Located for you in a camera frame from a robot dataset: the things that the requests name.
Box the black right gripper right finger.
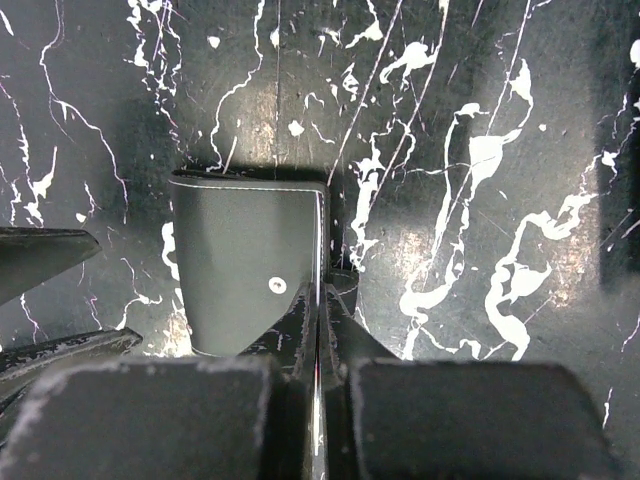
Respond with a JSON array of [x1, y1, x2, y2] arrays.
[[319, 285, 623, 479]]

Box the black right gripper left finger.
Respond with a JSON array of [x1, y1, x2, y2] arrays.
[[1, 285, 318, 479]]

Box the black leather card holder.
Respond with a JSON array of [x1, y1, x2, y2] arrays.
[[169, 170, 358, 357]]

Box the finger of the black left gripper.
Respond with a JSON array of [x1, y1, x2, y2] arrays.
[[1, 327, 143, 395], [1, 227, 101, 305]]

